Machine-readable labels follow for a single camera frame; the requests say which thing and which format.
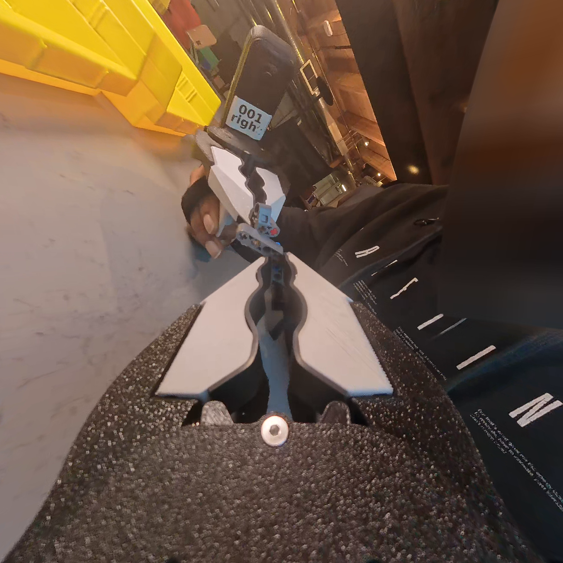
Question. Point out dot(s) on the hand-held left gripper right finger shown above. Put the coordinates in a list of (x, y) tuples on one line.
[(338, 347)]

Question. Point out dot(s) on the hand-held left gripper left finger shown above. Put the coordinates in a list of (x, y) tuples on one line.
[(211, 347)]

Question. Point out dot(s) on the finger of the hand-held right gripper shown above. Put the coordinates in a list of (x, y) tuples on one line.
[(275, 193), (228, 180)]

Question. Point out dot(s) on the grey brick beam piece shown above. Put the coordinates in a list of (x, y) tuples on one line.
[(255, 235)]

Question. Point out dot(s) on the grey desk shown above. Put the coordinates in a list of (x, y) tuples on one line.
[(88, 264)]

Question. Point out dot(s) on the person's right hand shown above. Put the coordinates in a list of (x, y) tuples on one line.
[(204, 222)]

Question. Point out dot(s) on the beige chair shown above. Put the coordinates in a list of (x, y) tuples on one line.
[(202, 37)]

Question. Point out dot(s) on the red chair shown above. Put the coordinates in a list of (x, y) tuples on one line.
[(184, 13)]

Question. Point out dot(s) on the yellow storage bin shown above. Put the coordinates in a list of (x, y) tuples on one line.
[(110, 66)]

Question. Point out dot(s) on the person's black hoodie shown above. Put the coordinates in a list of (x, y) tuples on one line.
[(506, 396)]

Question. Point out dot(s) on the metal ventilation duct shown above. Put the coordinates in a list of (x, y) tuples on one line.
[(292, 26)]

